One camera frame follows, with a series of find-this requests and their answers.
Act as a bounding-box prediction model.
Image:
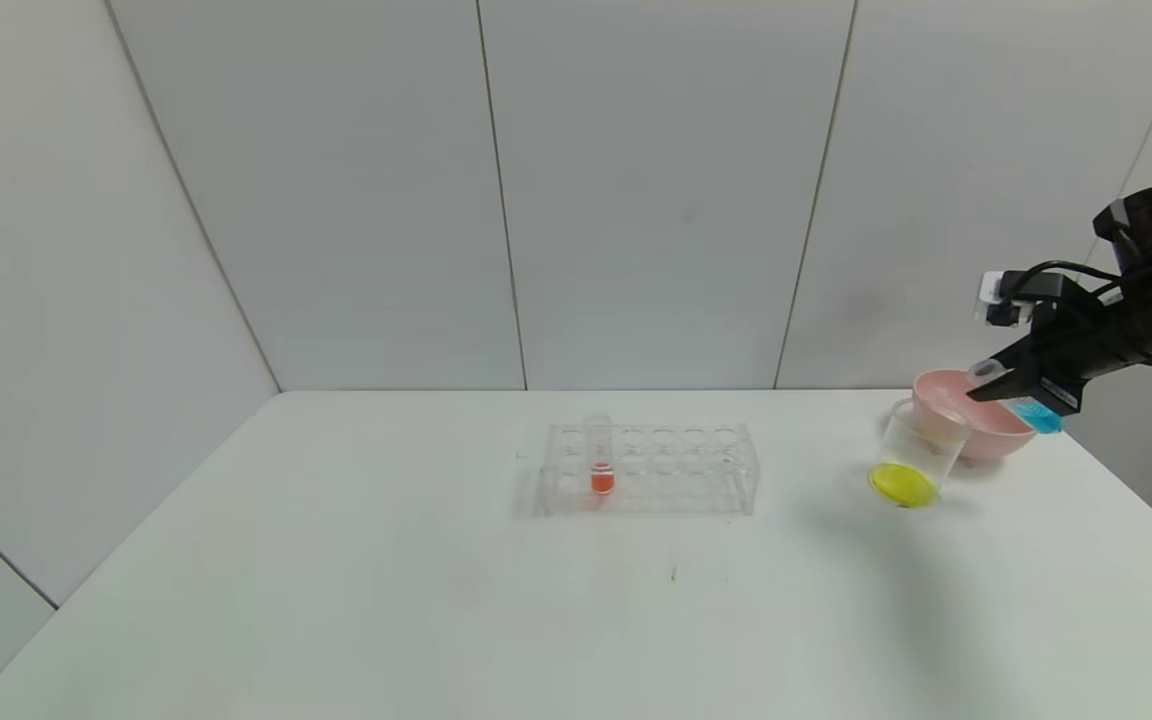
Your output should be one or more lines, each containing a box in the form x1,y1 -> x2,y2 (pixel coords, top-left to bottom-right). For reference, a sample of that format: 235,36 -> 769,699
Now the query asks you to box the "clear plastic test tube rack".
543,422 -> 760,518

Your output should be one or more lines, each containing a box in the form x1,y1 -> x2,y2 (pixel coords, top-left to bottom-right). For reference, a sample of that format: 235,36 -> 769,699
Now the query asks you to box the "clear plastic beaker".
869,398 -> 967,509

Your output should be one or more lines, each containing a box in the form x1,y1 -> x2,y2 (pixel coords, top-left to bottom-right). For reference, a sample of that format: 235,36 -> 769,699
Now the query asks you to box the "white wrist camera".
976,270 -> 1067,327

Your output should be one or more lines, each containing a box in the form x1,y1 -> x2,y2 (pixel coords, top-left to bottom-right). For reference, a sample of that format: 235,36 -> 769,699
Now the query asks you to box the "test tube with orange pigment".
586,413 -> 617,497

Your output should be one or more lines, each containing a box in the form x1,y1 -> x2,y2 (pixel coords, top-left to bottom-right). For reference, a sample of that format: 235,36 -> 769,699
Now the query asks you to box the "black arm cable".
1001,258 -> 1129,301

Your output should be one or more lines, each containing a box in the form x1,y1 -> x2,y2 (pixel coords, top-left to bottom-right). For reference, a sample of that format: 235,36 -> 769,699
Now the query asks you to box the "test tube with blue pigment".
966,360 -> 1065,435

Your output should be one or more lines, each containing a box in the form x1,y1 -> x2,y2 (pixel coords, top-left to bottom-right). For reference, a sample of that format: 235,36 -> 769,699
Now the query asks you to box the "pink bowl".
911,368 -> 1042,463

